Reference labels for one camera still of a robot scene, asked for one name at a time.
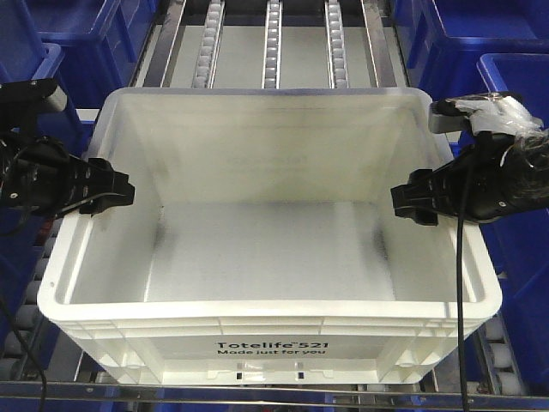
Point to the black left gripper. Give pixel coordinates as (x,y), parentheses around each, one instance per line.
(42,178)

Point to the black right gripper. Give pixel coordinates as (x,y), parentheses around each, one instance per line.
(491,178)

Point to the white plastic tote bin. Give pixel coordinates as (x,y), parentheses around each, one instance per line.
(262,245)

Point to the blue bin left near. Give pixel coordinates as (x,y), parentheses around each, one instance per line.
(19,254)

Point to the blue bin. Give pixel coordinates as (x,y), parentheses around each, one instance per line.
(19,254)
(442,41)
(101,40)
(518,244)

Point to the blue bin right near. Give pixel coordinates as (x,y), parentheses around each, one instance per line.
(518,244)

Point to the blue bin left far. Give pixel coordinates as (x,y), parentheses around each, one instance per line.
(101,40)

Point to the blue bin right far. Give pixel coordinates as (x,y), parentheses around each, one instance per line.
(442,41)

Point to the front steel shelf bar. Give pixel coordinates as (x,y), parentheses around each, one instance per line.
(256,395)

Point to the near right roller track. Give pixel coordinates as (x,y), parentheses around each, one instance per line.
(501,368)

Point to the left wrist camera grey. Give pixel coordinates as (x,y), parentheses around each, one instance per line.
(22,102)

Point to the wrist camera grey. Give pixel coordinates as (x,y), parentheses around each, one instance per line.
(494,112)
(22,102)

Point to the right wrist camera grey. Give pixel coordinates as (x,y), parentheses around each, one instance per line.
(494,112)

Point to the right roller track rail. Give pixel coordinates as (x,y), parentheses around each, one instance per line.
(336,52)

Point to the roller track rail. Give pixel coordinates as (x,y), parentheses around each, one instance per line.
(336,52)
(272,45)
(206,61)

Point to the left roller track rail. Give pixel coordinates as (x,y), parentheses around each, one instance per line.
(206,61)

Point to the middle roller track rail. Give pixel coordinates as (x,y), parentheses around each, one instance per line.
(272,45)

